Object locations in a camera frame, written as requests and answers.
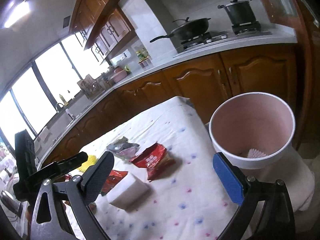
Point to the kitchen faucet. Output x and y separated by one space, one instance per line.
60 108

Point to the condiment bottles set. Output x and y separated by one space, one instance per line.
144 57

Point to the pink white trash bin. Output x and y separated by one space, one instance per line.
252 120

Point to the red snack bag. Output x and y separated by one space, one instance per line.
155 159

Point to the dish rack with utensils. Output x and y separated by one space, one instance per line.
92 88

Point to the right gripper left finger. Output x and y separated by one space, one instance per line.
80 191

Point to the upper wooden cabinets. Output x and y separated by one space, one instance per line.
103 26

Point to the yellow dish soap bottle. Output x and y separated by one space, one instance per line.
63 100

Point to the gas stove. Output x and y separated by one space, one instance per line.
213 37

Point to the yellow sponge cloth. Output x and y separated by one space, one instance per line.
92 159

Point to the white foam block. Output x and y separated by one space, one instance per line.
127 191

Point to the person's left hand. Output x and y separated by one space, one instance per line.
44 213

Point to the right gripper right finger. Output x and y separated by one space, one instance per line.
276 220

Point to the floral white tablecloth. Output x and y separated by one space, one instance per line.
185 198

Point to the pink basin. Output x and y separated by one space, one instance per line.
119 74

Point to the black wok with lid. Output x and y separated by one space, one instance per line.
188 30

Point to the black stock pot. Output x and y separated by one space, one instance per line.
239 12

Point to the wooden cabinets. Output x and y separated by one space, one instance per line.
103 26
207 81

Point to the orange snack wrapper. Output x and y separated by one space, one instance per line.
112 180

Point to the silver wrapper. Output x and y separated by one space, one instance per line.
123 149

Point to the lower wooden cabinets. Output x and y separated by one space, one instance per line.
207 81

